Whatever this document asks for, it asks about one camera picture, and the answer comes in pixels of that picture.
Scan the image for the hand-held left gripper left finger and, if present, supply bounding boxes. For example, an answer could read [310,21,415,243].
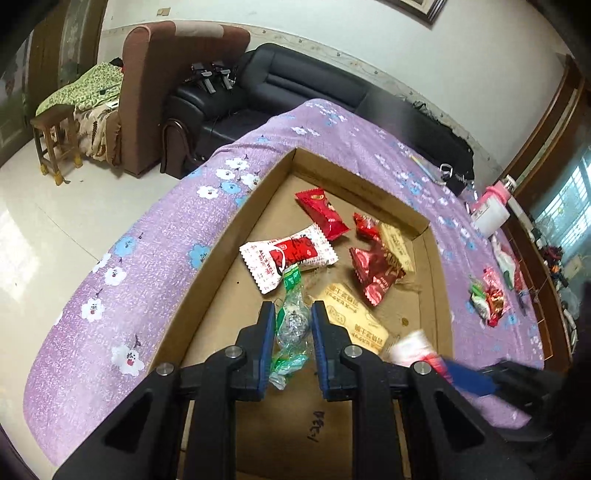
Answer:
[53,301,278,480]

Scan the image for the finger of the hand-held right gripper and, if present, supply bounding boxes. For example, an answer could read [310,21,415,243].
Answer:
[481,360,542,385]
[438,357,500,398]

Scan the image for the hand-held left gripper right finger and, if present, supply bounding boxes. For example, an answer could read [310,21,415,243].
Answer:
[310,299,553,480]

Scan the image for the green clear candy wrapper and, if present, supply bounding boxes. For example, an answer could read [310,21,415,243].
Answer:
[269,264,311,391]

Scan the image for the square yellow biscuit packet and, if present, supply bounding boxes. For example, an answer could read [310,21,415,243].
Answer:
[318,282,389,357]

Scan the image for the white packet with red print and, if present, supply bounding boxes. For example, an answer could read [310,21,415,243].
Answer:
[385,329,450,377]

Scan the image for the cardboard box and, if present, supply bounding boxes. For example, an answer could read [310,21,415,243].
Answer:
[148,148,456,480]

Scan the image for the white and red snack packet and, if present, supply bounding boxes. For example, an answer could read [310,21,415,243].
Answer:
[239,223,339,295]

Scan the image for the large dark red snack packet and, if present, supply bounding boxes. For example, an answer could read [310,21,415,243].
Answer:
[348,240,407,308]

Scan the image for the long yellow biscuit packet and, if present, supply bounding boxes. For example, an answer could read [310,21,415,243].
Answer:
[379,223,414,274]

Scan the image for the small red candy packet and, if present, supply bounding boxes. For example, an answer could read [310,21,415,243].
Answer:
[353,212,383,242]

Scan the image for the red candy packet with face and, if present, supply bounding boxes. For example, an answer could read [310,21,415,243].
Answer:
[294,186,351,242]

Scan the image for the wooden cabinet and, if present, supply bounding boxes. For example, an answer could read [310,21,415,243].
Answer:
[499,198,591,372]

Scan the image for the pink cartoon snack packet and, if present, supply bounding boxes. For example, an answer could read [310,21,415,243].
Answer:
[480,266,507,296]

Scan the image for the red plastic bag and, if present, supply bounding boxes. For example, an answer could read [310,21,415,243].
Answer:
[508,251,527,296]

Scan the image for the white and green cloth bag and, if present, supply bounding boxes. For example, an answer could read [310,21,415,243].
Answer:
[490,233,518,289]

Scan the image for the white plastic jar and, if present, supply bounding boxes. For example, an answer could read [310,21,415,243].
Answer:
[473,200,511,237]

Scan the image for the window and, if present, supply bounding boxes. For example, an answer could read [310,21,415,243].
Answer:
[530,150,591,278]

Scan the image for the pink bottle with metal cap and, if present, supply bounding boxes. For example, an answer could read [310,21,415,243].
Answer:
[481,175,516,205]

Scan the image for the green and yellow cloth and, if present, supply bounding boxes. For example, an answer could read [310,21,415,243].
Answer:
[409,154,444,184]

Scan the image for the black leather sofa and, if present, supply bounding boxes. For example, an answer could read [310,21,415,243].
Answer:
[161,43,476,197]

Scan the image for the beige floral blanket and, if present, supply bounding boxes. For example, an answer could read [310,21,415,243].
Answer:
[73,105,123,163]

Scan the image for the black metal gadget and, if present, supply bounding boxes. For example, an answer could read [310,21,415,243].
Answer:
[185,61,237,96]

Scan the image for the brown armchair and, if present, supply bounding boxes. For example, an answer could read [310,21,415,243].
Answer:
[110,22,251,179]

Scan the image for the wooden stool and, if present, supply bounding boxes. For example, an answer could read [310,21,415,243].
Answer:
[30,104,84,186]

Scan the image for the green floral blanket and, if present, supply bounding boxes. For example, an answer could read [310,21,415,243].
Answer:
[35,62,124,116]

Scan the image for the black camera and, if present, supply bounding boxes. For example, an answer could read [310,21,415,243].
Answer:
[438,163,476,195]

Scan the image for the wooden door frame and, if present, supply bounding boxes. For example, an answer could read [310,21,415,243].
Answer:
[496,54,591,200]

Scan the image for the framed wall picture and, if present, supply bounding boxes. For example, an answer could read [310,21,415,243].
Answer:
[379,0,447,27]

